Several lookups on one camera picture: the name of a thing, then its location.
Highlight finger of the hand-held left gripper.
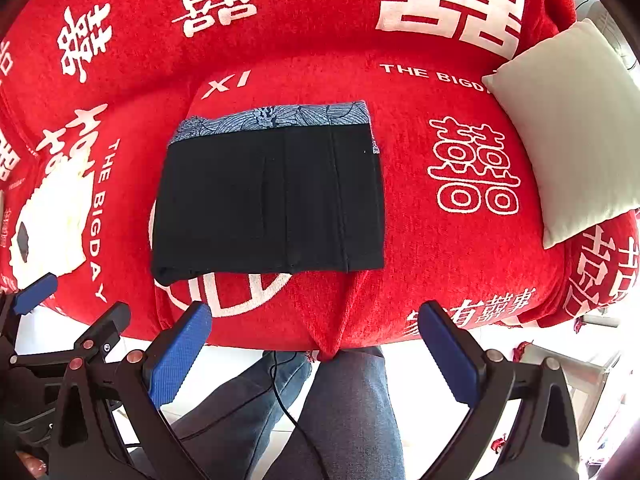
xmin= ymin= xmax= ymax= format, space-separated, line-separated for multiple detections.
xmin=9 ymin=302 xmax=132 ymax=367
xmin=0 ymin=272 xmax=59 ymax=332

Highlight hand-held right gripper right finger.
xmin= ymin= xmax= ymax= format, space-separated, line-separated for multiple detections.
xmin=418 ymin=300 xmax=582 ymax=480

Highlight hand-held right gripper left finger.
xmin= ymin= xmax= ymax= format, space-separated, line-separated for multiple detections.
xmin=49 ymin=301 xmax=214 ymax=480

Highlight black pants with patterned waistband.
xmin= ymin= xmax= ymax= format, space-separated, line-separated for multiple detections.
xmin=150 ymin=100 xmax=387 ymax=286

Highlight person's left leg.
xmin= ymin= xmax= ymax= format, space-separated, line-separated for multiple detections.
xmin=169 ymin=349 xmax=313 ymax=480

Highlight person's leg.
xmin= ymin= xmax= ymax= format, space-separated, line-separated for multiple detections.
xmin=169 ymin=349 xmax=313 ymax=480
xmin=262 ymin=346 xmax=407 ymax=480

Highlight person's right leg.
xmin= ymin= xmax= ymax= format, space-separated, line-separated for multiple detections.
xmin=262 ymin=346 xmax=407 ymax=480

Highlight white cushion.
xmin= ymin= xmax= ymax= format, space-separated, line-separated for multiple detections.
xmin=482 ymin=17 xmax=640 ymax=251

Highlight red printed blanket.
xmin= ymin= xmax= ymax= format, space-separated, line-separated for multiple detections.
xmin=0 ymin=0 xmax=640 ymax=363

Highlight black cable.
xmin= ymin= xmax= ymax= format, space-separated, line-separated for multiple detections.
xmin=270 ymin=350 xmax=333 ymax=480

